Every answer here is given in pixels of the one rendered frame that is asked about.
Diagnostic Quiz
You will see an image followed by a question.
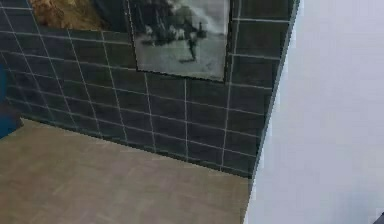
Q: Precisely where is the grey framed picture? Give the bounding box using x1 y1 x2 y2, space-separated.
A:
125 0 234 83

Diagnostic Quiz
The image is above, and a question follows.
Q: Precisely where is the orange framed picture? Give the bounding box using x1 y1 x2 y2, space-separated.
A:
27 0 131 34

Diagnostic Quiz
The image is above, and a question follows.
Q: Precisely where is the blue furniture piece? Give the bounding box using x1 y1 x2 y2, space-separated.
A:
0 63 25 140

